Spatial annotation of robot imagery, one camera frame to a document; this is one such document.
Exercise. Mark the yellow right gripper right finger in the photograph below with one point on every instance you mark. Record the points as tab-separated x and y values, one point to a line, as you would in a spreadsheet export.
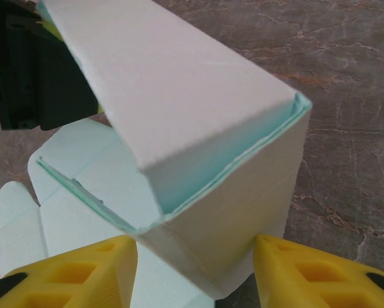
275	276

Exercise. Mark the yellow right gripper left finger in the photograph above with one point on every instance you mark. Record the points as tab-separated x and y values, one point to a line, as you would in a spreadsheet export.
115	276

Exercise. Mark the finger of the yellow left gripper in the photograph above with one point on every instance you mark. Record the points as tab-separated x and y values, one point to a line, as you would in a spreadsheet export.
52	30

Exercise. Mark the light green paper box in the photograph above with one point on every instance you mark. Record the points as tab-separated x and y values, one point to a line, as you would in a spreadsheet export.
179	96

